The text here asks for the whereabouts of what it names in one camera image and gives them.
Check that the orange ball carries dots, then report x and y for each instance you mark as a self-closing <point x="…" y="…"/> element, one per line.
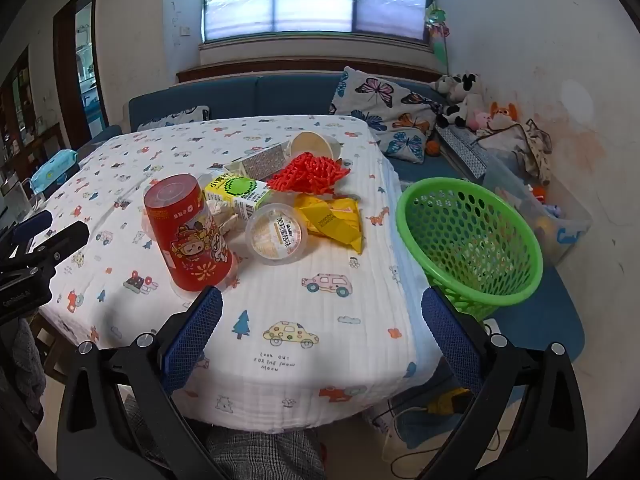
<point x="433" y="148"/>

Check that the yellow green drink carton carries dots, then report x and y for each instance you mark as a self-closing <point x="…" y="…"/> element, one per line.
<point x="240" y="191"/>

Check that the white tissue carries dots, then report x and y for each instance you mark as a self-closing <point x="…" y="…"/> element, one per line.
<point x="222" y="215"/>

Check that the yellow power strip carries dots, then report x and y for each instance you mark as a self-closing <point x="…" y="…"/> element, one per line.
<point x="447" y="402"/>

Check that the green plastic basket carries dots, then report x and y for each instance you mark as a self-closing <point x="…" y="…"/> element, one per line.
<point x="425" y="230"/>

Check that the small orange toy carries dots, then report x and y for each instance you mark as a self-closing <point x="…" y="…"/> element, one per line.
<point x="538" y="192"/>

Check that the black white patterned mat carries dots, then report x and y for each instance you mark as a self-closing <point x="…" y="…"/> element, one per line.
<point x="465" y="152"/>

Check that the person's left hand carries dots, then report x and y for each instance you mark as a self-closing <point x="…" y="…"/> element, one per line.
<point x="25" y="360"/>

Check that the beige printed cloth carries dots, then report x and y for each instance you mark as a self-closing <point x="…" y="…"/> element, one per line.
<point x="535" y="147"/>

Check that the dark wooden shelf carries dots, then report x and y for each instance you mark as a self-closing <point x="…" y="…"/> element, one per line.
<point x="20" y="125"/>

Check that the orange fox plush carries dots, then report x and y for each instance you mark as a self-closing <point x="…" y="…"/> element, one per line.
<point x="502" y="114"/>

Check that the large butterfly pillow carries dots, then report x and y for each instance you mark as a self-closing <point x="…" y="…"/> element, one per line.
<point x="380" y="105"/>

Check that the white printed tablecloth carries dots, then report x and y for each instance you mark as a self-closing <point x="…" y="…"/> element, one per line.
<point x="300" y="320"/>

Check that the colourful pinwheel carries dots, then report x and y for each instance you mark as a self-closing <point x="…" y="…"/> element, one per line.
<point x="435" y="22"/>

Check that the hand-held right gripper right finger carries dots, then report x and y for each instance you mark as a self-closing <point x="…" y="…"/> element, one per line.
<point x="450" y="340"/>

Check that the grey husky plush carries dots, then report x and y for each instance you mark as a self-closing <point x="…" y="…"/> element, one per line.
<point x="441" y="84"/>

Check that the person's plaid trouser legs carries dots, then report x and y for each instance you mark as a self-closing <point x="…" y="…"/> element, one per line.
<point x="260" y="455"/>

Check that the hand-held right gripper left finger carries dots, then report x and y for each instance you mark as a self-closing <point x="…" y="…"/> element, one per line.
<point x="195" y="330"/>

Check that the blue wet wipes pack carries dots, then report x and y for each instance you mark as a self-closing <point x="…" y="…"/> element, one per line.
<point x="55" y="170"/>

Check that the black white cow plush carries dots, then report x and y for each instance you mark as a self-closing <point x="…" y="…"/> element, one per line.
<point x="465" y="97"/>

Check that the blue sofa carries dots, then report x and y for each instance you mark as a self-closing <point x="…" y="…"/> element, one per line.
<point x="280" y="92"/>

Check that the clear plastic pudding cup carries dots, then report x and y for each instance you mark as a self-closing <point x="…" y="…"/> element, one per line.
<point x="275" y="235"/>

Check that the clear plastic storage box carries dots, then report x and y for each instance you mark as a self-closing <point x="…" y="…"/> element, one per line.
<point x="565" y="230"/>

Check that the red printed paper tub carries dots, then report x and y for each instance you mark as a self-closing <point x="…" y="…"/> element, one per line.
<point x="190" y="240"/>

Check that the pink plush toy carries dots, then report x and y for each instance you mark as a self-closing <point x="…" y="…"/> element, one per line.
<point x="479" y="120"/>

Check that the red plastic mesh netting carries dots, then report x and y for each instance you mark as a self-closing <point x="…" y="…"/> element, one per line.
<point x="310" y="172"/>

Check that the brown wooden ledge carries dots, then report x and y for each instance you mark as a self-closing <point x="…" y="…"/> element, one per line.
<point x="260" y="67"/>

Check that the window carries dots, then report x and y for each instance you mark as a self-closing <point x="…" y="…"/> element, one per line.
<point x="310" y="0"/>

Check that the brown door frame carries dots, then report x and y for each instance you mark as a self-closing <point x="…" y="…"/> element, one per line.
<point x="62" y="75"/>

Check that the white paper cup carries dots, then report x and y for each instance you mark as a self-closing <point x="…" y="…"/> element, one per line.
<point x="312" y="144"/>

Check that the blue white milk carton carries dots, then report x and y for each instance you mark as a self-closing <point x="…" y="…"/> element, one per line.
<point x="260" y="162"/>

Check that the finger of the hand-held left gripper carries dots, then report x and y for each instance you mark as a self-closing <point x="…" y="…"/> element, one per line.
<point x="31" y="226"/>
<point x="62" y="243"/>

